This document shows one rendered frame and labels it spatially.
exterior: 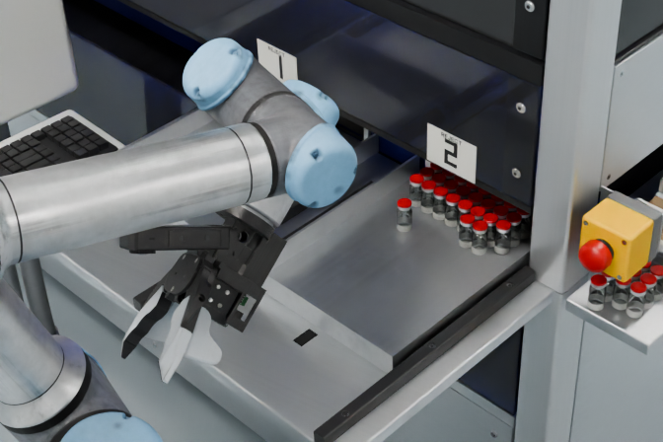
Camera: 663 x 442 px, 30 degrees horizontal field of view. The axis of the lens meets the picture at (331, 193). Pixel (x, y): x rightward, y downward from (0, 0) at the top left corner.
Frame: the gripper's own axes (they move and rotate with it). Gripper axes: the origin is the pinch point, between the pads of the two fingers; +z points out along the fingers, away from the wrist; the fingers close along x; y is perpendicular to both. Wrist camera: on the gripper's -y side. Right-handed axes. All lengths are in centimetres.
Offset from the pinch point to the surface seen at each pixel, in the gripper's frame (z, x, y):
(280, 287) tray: -17.9, 24.0, 20.3
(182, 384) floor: 0, 135, 59
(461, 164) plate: -44, 17, 31
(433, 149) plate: -45, 21, 29
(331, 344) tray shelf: -14.3, 16.6, 27.0
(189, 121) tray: -37, 62, 9
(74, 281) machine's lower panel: -9, 154, 31
